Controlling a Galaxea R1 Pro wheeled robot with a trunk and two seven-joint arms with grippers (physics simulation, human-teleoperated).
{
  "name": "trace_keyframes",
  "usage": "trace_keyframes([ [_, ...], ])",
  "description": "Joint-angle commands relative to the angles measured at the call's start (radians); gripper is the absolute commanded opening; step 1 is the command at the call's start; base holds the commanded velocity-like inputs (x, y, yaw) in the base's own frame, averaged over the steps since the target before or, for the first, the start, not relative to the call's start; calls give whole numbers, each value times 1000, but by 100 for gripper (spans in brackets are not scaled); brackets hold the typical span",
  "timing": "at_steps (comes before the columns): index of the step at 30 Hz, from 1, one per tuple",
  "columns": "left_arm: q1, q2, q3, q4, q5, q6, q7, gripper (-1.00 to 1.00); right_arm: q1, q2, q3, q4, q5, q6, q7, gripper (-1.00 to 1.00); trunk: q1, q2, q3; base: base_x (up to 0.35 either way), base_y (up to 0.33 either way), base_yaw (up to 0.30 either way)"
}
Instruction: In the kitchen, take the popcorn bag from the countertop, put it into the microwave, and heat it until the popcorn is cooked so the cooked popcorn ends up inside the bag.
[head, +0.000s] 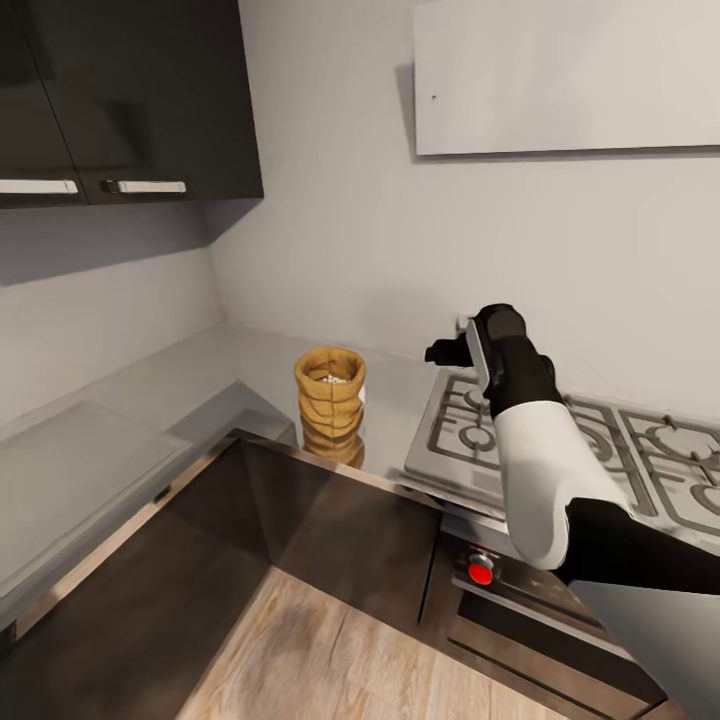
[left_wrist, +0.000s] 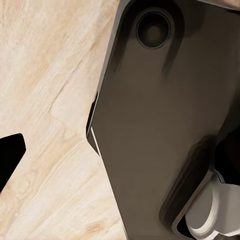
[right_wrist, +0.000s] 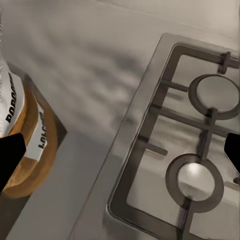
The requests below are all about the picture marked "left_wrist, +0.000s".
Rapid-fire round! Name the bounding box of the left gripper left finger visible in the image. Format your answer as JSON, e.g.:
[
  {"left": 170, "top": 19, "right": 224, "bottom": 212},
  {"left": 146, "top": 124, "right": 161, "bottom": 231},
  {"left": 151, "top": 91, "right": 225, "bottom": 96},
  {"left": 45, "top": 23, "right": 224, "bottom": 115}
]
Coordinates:
[{"left": 0, "top": 133, "right": 26, "bottom": 193}]

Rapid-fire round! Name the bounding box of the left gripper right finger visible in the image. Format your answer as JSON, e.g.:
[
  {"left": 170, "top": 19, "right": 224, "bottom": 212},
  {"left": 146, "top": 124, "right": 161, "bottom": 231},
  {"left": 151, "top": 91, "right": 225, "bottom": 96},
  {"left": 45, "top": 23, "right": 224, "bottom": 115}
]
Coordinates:
[{"left": 224, "top": 133, "right": 240, "bottom": 173}]

